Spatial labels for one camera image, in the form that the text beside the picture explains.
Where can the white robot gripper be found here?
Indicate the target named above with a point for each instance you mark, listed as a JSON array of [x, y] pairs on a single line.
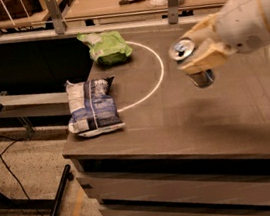
[[242, 26]]

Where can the grey drawer cabinet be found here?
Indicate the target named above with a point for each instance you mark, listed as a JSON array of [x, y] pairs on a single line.
[[174, 187]]

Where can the green snack bag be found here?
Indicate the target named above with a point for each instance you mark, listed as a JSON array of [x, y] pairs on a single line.
[[106, 48]]

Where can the black metal stand base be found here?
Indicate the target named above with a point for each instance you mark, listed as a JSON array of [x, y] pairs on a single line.
[[44, 207]]

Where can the blue white chip bag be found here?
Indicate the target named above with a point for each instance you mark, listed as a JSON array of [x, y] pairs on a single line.
[[92, 109]]

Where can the silver blue redbull can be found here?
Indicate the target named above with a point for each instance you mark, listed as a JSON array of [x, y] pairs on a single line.
[[181, 51]]

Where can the right metal bracket post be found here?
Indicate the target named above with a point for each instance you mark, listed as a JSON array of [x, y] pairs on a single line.
[[173, 14]]

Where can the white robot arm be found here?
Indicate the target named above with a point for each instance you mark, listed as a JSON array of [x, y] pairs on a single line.
[[241, 26]]

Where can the middle metal bracket post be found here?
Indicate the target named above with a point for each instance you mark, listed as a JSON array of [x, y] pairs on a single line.
[[57, 19]]

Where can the metal bench rail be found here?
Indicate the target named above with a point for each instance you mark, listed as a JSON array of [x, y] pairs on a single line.
[[52, 104]]

